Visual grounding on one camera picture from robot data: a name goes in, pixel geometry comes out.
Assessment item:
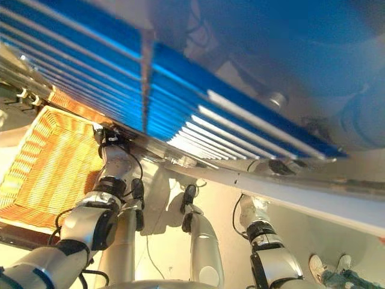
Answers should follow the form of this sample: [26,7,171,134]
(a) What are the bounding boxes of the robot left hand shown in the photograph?
[91,123,135,148]

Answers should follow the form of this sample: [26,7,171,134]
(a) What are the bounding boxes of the grey front-load washing machine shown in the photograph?
[0,54,385,238]

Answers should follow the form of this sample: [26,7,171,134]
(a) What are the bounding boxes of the shallow wicker laundry basket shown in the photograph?
[0,105,105,234]

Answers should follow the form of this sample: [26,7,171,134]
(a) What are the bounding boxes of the robot right leg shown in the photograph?
[179,184,226,288]

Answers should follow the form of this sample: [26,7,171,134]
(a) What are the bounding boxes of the white sneaker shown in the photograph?
[336,254,353,275]
[309,254,329,284]

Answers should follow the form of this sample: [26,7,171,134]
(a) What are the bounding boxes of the blue jeans leg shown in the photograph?
[320,269,347,289]
[342,269,385,289]

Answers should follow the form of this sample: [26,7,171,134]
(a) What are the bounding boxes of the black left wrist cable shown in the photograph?
[47,146,145,289]

